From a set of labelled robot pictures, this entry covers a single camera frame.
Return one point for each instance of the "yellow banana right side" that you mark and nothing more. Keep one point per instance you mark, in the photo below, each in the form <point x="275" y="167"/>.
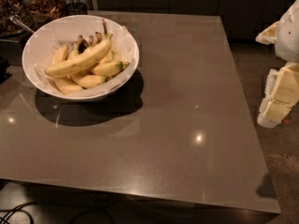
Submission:
<point x="109" y="69"/>

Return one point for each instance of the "yellow banana lower middle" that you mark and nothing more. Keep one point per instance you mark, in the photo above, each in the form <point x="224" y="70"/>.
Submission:
<point x="87" y="81"/>

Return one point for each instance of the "white ceramic bowl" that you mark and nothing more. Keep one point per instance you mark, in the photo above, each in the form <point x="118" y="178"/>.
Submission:
<point x="40" y="48"/>

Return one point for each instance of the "white paper bowl liner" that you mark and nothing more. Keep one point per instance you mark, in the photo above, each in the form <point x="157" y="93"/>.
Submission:
<point x="112" y="56"/>

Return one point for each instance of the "large top yellow banana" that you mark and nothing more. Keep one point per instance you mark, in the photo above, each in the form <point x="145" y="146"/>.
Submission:
<point x="85" y="60"/>

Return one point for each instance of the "yellow banana upper left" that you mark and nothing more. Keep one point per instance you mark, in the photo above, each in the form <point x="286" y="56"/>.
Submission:
<point x="60" y="54"/>

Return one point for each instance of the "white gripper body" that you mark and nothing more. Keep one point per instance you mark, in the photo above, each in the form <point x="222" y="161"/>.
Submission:
<point x="289" y="34"/>

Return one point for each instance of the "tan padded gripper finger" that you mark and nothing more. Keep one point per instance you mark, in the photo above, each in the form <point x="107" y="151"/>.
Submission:
<point x="281" y="94"/>
<point x="269" y="35"/>

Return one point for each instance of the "glass bowl of snacks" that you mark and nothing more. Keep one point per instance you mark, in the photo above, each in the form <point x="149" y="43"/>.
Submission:
<point x="26" y="11"/>

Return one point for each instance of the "yellow banana lower left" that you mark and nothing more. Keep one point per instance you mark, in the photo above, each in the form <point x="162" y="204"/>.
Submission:
<point x="66" y="85"/>

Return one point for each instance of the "metal spoon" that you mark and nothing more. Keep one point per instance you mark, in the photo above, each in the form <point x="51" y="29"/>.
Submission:
<point x="17" y="20"/>

